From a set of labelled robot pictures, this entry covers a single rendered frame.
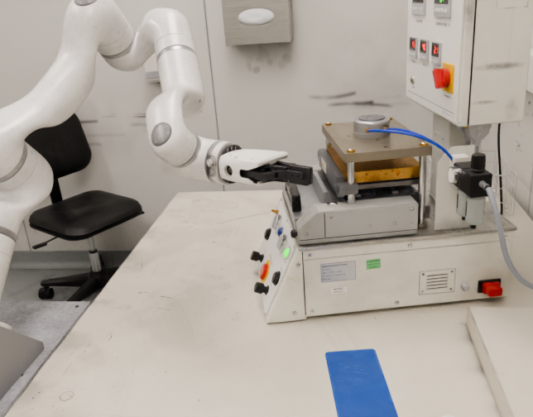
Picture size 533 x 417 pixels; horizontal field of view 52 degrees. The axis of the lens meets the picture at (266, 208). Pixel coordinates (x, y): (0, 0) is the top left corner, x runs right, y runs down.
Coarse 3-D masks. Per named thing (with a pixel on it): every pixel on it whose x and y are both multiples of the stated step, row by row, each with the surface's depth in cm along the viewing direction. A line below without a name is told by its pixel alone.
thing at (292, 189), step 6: (288, 180) 128; (288, 186) 125; (294, 186) 124; (288, 192) 126; (294, 192) 120; (294, 198) 119; (294, 204) 120; (300, 204) 120; (294, 210) 120; (300, 210) 120
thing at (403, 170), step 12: (336, 156) 126; (360, 168) 117; (372, 168) 117; (384, 168) 116; (396, 168) 116; (408, 168) 116; (360, 180) 116; (372, 180) 116; (384, 180) 117; (396, 180) 117; (408, 180) 117
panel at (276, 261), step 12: (288, 228) 126; (264, 240) 146; (276, 240) 133; (288, 240) 122; (264, 252) 141; (276, 252) 129; (288, 252) 118; (276, 264) 126; (288, 264) 116; (276, 288) 119; (264, 300) 126; (264, 312) 123
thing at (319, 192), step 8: (312, 184) 137; (320, 184) 124; (328, 184) 136; (304, 192) 132; (312, 192) 131; (320, 192) 123; (328, 192) 130; (288, 200) 128; (304, 200) 126; (312, 200) 126; (320, 200) 125; (328, 200) 120; (336, 200) 125; (288, 208) 130; (304, 208) 122; (296, 216) 118
